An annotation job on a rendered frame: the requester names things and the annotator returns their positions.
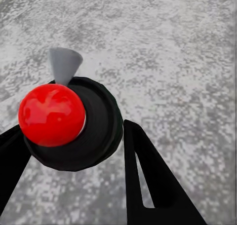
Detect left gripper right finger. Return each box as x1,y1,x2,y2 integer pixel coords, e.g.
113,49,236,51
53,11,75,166
123,120,207,225

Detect insectifuge atomizer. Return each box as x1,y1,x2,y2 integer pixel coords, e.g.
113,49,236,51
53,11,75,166
18,47,124,172

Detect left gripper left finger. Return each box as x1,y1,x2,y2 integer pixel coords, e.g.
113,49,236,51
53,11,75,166
0,125,32,216

